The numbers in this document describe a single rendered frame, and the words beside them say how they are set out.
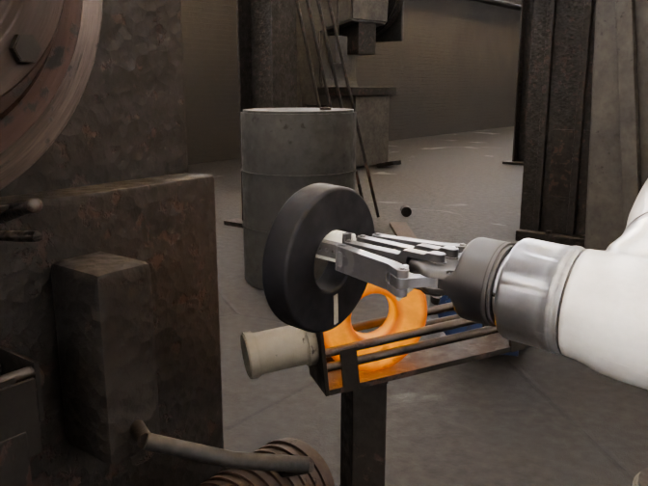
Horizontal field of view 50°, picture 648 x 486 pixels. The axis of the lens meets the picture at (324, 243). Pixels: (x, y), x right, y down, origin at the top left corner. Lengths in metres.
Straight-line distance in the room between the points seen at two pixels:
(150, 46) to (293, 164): 2.28
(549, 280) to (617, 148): 2.54
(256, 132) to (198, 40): 5.91
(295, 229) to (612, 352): 0.30
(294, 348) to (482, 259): 0.36
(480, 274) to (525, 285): 0.04
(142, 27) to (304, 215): 0.46
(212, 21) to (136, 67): 8.39
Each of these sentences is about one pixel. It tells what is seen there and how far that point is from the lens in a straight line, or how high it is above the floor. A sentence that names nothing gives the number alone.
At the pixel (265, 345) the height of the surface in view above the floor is 0.68.
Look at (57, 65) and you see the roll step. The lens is 0.75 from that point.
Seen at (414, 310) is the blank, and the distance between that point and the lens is 0.94.
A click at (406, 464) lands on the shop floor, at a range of 1.98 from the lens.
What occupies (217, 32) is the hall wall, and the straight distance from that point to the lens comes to 9.45.
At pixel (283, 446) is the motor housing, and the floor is 0.54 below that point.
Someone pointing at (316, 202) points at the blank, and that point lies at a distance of 0.67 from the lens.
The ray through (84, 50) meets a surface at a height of 1.04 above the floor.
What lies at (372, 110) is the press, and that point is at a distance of 8.59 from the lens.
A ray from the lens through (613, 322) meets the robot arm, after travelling 0.55.
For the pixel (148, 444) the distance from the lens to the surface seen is 0.85.
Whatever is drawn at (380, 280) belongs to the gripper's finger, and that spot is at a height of 0.83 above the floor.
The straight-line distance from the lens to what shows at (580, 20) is 4.59.
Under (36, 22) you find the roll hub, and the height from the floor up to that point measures 1.05.
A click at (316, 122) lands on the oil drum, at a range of 3.27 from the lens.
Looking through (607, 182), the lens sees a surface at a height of 0.60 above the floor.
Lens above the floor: 1.00
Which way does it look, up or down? 13 degrees down
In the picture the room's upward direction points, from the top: straight up
